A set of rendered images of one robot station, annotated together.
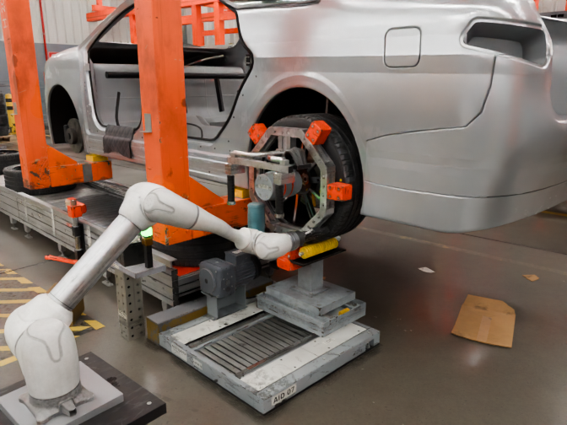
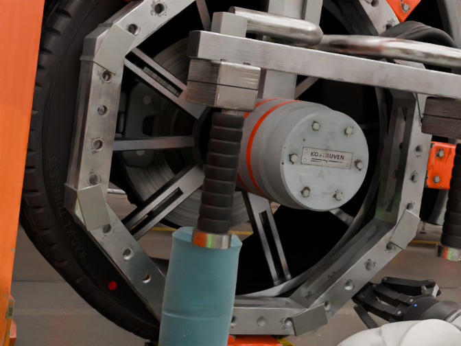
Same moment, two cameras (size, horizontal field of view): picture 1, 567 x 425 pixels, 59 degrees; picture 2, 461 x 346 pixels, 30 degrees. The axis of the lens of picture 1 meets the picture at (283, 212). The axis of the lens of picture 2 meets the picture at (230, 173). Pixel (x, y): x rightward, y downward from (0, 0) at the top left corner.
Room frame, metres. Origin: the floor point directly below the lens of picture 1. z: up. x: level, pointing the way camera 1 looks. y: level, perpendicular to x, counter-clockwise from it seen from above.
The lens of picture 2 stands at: (2.08, 1.14, 0.92)
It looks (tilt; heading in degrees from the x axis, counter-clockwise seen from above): 5 degrees down; 289
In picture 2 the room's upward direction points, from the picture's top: 8 degrees clockwise
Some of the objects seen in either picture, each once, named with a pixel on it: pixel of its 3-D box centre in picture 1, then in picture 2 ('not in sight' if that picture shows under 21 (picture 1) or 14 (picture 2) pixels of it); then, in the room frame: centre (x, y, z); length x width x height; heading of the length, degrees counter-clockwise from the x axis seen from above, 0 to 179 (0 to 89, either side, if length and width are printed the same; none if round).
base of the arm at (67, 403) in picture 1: (58, 394); not in sight; (1.42, 0.73, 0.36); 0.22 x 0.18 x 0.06; 46
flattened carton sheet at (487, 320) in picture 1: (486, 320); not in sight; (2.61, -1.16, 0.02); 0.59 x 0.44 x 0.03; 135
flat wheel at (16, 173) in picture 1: (40, 177); not in sight; (5.04, 2.48, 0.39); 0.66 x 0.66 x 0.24
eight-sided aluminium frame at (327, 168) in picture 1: (288, 182); (263, 145); (2.45, -0.03, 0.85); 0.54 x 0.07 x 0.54; 45
